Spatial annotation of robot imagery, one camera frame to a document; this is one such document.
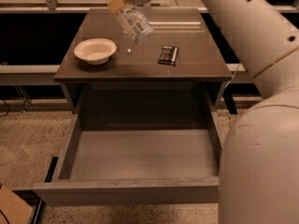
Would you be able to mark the cardboard box bottom left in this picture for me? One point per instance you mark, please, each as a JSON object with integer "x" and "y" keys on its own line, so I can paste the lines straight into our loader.
{"x": 13, "y": 209}

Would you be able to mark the grey cabinet with counter top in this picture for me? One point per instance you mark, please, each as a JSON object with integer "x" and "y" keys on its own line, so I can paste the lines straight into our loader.
{"x": 199, "y": 59}

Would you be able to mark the grey rail shelf behind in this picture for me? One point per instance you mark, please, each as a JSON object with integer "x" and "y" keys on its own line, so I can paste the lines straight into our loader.
{"x": 34, "y": 42}

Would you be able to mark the white bowl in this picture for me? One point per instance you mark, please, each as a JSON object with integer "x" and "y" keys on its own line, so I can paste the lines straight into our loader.
{"x": 95, "y": 51}

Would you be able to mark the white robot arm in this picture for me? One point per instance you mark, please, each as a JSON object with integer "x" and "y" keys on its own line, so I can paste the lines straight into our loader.
{"x": 259, "y": 170}

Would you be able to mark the grey open top drawer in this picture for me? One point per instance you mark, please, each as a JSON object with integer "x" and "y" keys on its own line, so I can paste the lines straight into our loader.
{"x": 138, "y": 147}

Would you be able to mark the clear blue-label plastic bottle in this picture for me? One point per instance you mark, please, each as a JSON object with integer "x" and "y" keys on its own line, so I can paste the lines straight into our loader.
{"x": 133, "y": 22}

